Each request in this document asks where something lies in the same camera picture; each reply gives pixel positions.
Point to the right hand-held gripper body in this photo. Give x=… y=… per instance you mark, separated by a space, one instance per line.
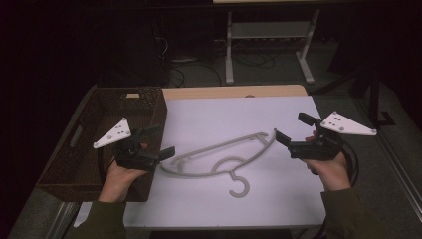
x=315 y=151

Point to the grey plastic clothes hanger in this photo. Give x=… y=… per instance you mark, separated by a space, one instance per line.
x=205 y=174

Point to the black metal stand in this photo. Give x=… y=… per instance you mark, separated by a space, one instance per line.
x=375 y=96

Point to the white metal table frame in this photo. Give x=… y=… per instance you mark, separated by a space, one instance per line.
x=270 y=30

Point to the white table mat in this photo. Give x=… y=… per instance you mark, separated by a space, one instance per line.
x=232 y=116

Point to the person's left hand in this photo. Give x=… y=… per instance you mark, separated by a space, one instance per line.
x=116 y=181

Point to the brown wicker basket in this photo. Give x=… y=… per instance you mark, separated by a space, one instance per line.
x=83 y=159

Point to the person's right hand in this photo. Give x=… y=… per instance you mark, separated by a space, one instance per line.
x=333 y=174

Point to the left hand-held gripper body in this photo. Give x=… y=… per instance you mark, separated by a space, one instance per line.
x=132 y=156

